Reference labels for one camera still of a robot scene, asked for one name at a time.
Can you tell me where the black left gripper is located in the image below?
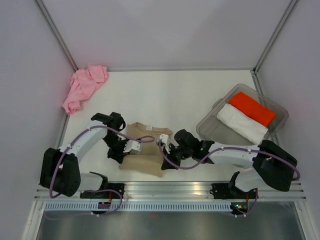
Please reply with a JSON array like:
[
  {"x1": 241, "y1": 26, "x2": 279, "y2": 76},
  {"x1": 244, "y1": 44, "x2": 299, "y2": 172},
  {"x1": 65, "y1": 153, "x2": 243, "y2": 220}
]
[{"x1": 101, "y1": 133, "x2": 131, "y2": 164}]

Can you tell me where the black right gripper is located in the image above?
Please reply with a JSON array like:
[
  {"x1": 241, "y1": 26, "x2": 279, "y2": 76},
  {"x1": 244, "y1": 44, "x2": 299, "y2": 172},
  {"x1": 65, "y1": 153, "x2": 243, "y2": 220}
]
[{"x1": 161, "y1": 143, "x2": 193, "y2": 170}]

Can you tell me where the beige t shirt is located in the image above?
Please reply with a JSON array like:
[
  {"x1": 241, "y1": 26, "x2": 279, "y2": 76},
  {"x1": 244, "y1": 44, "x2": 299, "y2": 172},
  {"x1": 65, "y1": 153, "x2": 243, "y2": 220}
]
[{"x1": 119, "y1": 122, "x2": 173, "y2": 178}]

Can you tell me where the white t shirt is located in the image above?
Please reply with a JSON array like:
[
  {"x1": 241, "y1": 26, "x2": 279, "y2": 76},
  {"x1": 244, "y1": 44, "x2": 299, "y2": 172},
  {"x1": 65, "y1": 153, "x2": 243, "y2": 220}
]
[{"x1": 216, "y1": 103, "x2": 268, "y2": 145}]

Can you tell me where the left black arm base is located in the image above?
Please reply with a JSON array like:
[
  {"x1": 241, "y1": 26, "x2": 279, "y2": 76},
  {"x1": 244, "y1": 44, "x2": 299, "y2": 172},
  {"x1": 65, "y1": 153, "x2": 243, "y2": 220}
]
[{"x1": 80, "y1": 183, "x2": 125, "y2": 200}]

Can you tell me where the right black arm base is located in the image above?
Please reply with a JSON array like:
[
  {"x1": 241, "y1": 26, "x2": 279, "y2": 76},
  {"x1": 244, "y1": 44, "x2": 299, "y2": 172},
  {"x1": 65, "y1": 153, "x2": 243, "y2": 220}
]
[{"x1": 209, "y1": 183, "x2": 257, "y2": 200}]

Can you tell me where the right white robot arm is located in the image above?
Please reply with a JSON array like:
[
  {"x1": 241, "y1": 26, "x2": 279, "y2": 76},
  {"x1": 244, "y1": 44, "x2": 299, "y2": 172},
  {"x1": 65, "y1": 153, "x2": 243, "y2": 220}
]
[{"x1": 156, "y1": 129, "x2": 301, "y2": 199}]

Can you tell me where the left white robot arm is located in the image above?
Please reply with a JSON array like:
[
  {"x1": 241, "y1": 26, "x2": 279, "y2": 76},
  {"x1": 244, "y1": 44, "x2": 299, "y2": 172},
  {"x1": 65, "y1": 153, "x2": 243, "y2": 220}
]
[{"x1": 39, "y1": 112, "x2": 129, "y2": 199}]

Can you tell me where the clear grey plastic bin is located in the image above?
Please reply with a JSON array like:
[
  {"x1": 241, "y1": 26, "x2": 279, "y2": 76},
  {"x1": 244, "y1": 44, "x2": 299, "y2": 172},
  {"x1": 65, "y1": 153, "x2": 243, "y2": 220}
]
[{"x1": 196, "y1": 83, "x2": 289, "y2": 146}]

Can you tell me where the pink crumpled t shirt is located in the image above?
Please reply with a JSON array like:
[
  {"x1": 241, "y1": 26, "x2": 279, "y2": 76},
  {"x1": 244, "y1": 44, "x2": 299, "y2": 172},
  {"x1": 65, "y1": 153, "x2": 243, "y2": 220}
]
[{"x1": 62, "y1": 65, "x2": 109, "y2": 115}]

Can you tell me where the rolled orange t shirt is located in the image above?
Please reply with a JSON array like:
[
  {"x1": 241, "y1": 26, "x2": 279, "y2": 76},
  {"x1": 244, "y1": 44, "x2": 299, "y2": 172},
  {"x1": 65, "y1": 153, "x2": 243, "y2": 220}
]
[{"x1": 228, "y1": 92, "x2": 276, "y2": 127}]

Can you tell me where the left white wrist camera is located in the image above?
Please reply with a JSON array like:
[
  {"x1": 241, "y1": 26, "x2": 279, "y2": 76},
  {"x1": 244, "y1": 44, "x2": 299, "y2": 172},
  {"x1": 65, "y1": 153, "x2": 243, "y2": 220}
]
[{"x1": 123, "y1": 140, "x2": 142, "y2": 155}]

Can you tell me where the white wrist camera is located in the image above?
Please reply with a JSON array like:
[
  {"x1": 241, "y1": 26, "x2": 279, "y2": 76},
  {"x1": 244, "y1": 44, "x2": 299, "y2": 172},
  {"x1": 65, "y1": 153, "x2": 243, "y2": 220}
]
[
  {"x1": 123, "y1": 140, "x2": 142, "y2": 155},
  {"x1": 156, "y1": 134, "x2": 171, "y2": 154}
]

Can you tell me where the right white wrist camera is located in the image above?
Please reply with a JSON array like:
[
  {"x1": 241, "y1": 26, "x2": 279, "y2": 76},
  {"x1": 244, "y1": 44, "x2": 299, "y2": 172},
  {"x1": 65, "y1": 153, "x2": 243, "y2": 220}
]
[{"x1": 156, "y1": 134, "x2": 171, "y2": 154}]

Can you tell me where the aluminium front rail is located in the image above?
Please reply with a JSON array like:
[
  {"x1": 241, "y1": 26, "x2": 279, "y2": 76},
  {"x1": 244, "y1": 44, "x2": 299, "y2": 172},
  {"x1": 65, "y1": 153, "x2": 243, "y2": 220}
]
[{"x1": 33, "y1": 181, "x2": 307, "y2": 201}]

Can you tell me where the white slotted cable duct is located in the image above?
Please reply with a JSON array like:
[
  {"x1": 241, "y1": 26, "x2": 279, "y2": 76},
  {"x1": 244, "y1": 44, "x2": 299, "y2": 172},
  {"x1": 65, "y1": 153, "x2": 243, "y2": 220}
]
[{"x1": 44, "y1": 201, "x2": 232, "y2": 212}]

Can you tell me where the right aluminium frame post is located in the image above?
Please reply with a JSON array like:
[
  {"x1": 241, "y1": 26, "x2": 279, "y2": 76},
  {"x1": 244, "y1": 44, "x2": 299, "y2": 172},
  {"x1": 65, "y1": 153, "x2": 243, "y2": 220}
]
[{"x1": 252, "y1": 0, "x2": 300, "y2": 75}]

